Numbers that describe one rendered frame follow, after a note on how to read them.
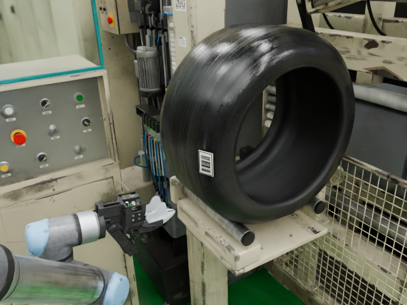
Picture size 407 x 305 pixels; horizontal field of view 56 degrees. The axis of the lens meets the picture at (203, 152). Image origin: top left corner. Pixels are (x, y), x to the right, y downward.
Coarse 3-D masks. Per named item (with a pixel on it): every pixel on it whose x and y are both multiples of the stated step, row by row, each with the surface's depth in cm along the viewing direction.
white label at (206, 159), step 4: (200, 152) 91; (204, 152) 90; (208, 152) 90; (200, 156) 92; (204, 156) 91; (208, 156) 90; (212, 156) 90; (200, 160) 92; (204, 160) 91; (208, 160) 91; (212, 160) 90; (200, 164) 92; (204, 164) 92; (208, 164) 91; (212, 164) 90; (200, 168) 93; (204, 168) 92; (208, 168) 92; (212, 168) 91; (200, 172) 94; (204, 172) 93; (208, 172) 92; (212, 172) 91
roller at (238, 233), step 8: (184, 192) 134; (192, 192) 129; (200, 200) 124; (208, 208) 120; (216, 216) 117; (224, 224) 113; (232, 224) 111; (240, 224) 111; (232, 232) 110; (240, 232) 108; (248, 232) 107; (240, 240) 107; (248, 240) 107
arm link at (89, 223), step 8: (80, 216) 89; (88, 216) 89; (96, 216) 91; (80, 224) 88; (88, 224) 88; (96, 224) 89; (88, 232) 88; (96, 232) 89; (88, 240) 89; (96, 240) 91
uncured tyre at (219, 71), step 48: (192, 48) 105; (240, 48) 91; (288, 48) 91; (192, 96) 94; (240, 96) 88; (288, 96) 132; (336, 96) 119; (192, 144) 93; (288, 144) 136; (336, 144) 114; (240, 192) 98; (288, 192) 125
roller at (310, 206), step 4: (312, 200) 121; (316, 200) 120; (320, 200) 121; (308, 204) 122; (312, 204) 121; (316, 204) 120; (320, 204) 120; (324, 204) 121; (308, 208) 122; (312, 208) 121; (316, 208) 119; (320, 208) 120; (324, 208) 121; (316, 212) 120; (320, 212) 121
